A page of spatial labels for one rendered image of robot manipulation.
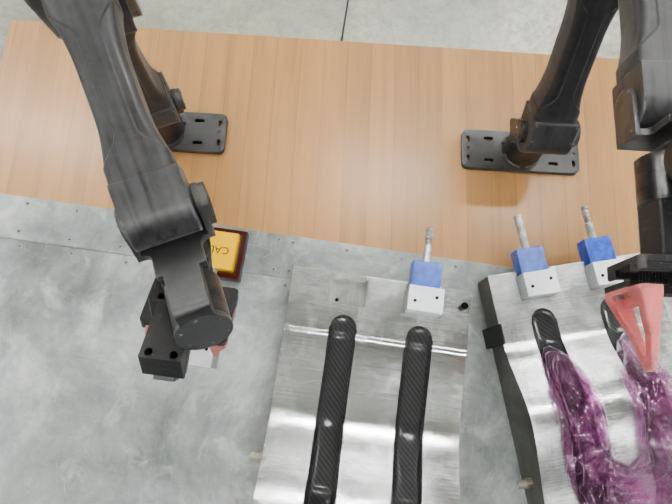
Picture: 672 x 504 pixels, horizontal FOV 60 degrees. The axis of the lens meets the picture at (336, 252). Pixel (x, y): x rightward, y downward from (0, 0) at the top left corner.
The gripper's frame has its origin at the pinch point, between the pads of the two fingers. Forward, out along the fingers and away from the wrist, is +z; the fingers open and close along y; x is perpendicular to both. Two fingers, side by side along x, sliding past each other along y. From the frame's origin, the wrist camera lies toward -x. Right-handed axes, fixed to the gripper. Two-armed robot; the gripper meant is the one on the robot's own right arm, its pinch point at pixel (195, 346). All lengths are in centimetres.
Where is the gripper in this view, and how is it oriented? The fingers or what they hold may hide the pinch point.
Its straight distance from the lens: 78.5
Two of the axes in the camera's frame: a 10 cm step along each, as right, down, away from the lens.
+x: 0.9, -7.4, 6.7
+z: -1.1, 6.6, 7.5
